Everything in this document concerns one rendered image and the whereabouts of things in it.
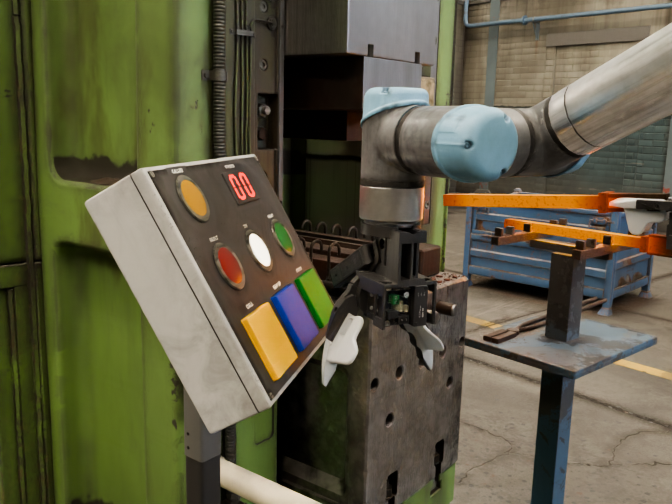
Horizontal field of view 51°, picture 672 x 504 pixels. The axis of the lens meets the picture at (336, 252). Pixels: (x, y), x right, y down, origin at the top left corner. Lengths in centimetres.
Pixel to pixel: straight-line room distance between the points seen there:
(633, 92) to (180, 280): 48
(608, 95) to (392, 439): 90
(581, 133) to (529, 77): 952
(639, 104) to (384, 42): 71
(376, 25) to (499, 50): 930
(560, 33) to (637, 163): 202
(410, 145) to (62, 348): 100
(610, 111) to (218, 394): 49
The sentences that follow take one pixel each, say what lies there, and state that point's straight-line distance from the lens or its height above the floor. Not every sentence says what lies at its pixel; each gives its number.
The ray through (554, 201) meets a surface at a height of 112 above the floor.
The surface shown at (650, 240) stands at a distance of 168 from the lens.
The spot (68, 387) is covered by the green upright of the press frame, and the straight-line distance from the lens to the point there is 159.
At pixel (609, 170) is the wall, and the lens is 964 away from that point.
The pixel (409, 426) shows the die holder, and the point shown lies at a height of 63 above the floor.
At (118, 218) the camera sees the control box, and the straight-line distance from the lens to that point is 76.
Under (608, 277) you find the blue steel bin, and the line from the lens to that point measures 501.
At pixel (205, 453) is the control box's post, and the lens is 99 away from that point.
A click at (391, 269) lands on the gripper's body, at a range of 80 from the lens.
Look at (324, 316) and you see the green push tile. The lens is 96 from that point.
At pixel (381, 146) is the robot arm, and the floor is 122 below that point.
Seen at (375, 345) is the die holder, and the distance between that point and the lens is 131.
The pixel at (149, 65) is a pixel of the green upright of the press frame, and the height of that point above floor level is 133.
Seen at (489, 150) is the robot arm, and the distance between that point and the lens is 70.
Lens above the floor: 125
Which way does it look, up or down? 11 degrees down
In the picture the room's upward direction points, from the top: 1 degrees clockwise
